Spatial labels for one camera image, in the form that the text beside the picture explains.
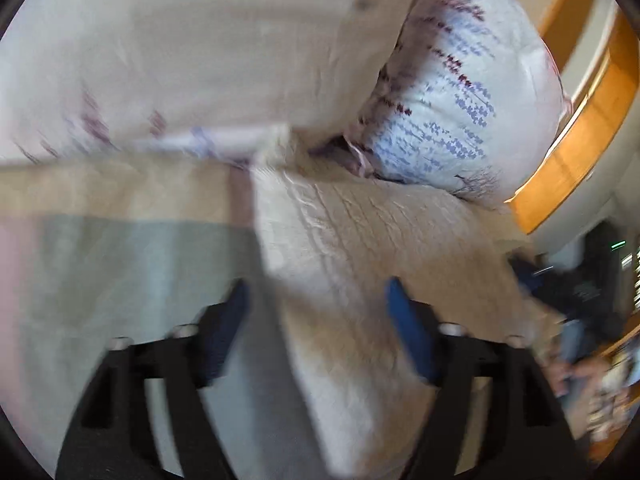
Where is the beige cable-knit sweater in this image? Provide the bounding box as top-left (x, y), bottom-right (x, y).
top-left (1, 144), bottom-right (559, 479)

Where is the patterned bed sheet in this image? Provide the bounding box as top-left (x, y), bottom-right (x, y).
top-left (1, 214), bottom-right (326, 479)

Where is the right floral pillow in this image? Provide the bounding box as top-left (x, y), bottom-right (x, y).
top-left (344, 0), bottom-right (570, 207)

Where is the floral pillow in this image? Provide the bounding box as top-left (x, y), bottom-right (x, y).
top-left (344, 0), bottom-right (570, 207)
top-left (1, 0), bottom-right (413, 164)

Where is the left floral pillow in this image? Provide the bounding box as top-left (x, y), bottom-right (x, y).
top-left (1, 0), bottom-right (413, 164)

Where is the wooden headboard frame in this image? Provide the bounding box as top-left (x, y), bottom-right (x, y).
top-left (509, 0), bottom-right (639, 234)

